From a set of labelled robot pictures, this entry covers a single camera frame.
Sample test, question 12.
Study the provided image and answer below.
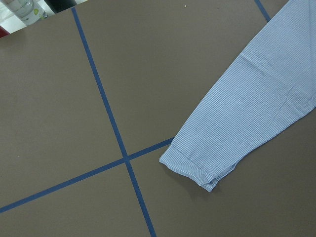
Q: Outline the light blue striped shirt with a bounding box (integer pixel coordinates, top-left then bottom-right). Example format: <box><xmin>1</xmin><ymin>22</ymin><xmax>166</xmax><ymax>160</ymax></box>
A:
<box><xmin>159</xmin><ymin>0</ymin><xmax>316</xmax><ymax>191</ymax></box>

